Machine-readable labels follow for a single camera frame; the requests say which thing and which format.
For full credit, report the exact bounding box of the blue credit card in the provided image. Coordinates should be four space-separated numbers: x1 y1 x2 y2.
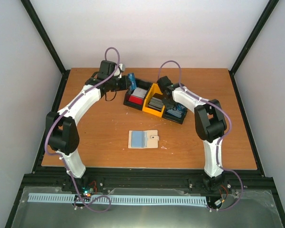
128 73 137 91

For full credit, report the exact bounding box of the black card bin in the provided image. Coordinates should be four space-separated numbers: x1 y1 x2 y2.
162 103 188 124
123 78 152 111

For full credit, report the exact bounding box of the beige card holder wallet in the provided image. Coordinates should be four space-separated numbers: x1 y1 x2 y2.
128 130 160 149

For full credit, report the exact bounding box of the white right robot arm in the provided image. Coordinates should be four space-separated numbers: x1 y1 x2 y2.
157 76 227 178

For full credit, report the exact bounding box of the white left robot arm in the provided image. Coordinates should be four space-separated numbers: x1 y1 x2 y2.
44 60 131 191

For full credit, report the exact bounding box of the yellow middle card bin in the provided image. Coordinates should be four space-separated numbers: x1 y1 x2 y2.
142 83 165 118

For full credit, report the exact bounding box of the grey card stack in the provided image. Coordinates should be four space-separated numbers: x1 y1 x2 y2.
148 93 164 112

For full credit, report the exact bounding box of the red and white card stack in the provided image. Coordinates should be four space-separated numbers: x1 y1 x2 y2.
128 87 147 105

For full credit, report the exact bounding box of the blue card stack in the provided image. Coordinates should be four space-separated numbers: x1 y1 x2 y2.
167 104 186 118

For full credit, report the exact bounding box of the metal front plate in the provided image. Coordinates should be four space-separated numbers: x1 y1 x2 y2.
11 187 283 228

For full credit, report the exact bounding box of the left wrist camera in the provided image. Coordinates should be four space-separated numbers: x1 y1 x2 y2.
114 63 125 78

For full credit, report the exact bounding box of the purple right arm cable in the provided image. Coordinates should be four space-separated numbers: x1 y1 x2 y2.
158 60 243 212

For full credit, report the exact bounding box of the black left frame post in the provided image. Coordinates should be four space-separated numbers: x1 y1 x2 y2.
20 0 67 75

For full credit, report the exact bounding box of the black frame post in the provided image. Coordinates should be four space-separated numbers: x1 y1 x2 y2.
229 0 280 74
20 0 67 75

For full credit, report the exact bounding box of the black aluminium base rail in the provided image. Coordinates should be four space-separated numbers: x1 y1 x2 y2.
20 167 277 196

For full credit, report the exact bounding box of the black right frame post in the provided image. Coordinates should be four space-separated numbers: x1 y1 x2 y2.
229 0 280 74

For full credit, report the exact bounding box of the light blue cable duct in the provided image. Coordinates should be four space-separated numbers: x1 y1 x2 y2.
27 193 207 207

